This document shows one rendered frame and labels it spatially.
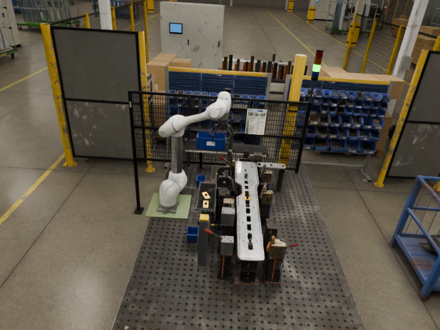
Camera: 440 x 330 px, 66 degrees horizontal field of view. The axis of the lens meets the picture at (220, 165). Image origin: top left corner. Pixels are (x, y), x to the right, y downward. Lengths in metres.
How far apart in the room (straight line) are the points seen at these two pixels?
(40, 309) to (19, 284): 0.41
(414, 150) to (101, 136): 4.52
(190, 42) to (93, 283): 7.07
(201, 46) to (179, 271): 7.43
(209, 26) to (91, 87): 4.98
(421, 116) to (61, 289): 4.81
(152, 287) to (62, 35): 3.44
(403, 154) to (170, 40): 6.36
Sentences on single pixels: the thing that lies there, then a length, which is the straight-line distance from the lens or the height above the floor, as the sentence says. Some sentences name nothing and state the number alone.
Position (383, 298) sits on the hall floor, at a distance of 3.85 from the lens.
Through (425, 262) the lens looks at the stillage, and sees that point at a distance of 4.21.
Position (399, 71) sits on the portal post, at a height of 1.29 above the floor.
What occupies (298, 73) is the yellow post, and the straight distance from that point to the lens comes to 3.57.
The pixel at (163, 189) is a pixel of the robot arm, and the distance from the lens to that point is 3.06.
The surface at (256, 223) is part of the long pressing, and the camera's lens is 2.62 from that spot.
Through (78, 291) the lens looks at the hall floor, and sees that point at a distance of 3.59.
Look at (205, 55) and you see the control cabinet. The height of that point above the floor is 0.78.
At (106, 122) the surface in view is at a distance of 5.06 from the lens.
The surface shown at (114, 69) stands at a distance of 4.76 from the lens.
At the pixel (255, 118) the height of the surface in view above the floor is 1.33.
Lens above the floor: 2.63
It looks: 29 degrees down
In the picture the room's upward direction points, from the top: 4 degrees clockwise
